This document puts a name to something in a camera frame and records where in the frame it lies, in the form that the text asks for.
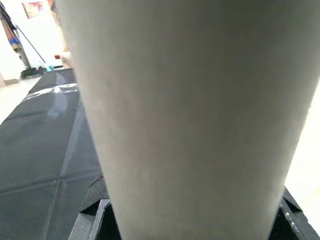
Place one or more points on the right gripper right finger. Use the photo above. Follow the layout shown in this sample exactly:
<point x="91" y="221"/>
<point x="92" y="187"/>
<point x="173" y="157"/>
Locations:
<point x="290" y="217"/>

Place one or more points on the white plastic table leg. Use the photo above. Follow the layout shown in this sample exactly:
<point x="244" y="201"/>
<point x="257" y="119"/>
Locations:
<point x="187" y="112"/>

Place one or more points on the black tablecloth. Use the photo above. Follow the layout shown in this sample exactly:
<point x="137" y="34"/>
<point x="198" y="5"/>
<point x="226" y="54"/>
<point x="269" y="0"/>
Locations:
<point x="37" y="150"/>

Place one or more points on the brown broom stick blue tape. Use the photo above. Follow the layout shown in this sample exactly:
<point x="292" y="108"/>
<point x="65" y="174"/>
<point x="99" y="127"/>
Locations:
<point x="13" y="40"/>

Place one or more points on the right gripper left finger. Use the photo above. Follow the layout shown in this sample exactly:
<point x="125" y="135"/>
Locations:
<point x="97" y="200"/>

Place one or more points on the red wall picture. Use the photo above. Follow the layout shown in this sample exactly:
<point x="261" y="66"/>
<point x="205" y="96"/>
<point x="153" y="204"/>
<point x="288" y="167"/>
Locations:
<point x="33" y="8"/>

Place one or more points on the mop head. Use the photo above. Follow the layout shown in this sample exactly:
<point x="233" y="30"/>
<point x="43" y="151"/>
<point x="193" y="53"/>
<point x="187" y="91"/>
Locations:
<point x="35" y="71"/>

